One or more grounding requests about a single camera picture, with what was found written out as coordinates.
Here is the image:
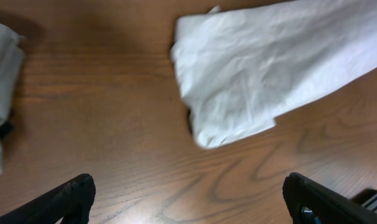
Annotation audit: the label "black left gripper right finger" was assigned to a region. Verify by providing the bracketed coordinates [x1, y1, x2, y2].
[282, 172, 377, 224]

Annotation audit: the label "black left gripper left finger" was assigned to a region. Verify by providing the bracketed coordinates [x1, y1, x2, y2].
[0, 174, 96, 224]

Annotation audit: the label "white t-shirt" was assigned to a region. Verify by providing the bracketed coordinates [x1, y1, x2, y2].
[170, 0, 377, 149]

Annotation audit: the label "dark garment under shorts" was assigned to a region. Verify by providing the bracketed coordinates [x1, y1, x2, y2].
[0, 121, 14, 140]

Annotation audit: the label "folded khaki shorts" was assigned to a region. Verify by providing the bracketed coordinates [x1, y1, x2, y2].
[0, 24, 25, 174]

